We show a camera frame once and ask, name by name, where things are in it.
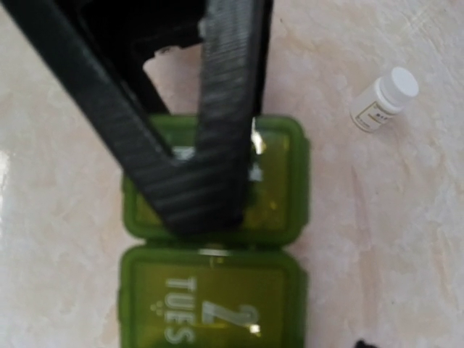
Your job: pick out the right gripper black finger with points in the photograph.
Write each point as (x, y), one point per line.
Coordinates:
(97, 50)

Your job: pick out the green pill organizer box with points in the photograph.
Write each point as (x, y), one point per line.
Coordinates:
(235, 288)

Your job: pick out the white pill bottle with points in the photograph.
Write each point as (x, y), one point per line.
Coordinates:
(383, 99)

